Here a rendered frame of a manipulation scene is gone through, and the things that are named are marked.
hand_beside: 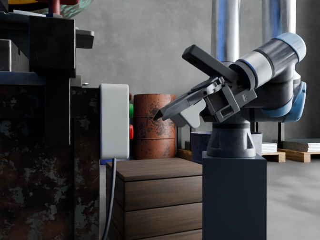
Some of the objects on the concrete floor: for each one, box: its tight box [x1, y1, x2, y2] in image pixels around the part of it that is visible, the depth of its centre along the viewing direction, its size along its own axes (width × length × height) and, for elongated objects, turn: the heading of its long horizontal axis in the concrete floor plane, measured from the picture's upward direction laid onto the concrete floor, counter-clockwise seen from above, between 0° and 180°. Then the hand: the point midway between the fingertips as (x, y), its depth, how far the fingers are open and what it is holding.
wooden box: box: [105, 158, 202, 240], centre depth 127 cm, size 40×38×35 cm
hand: (161, 113), depth 55 cm, fingers open, 6 cm apart
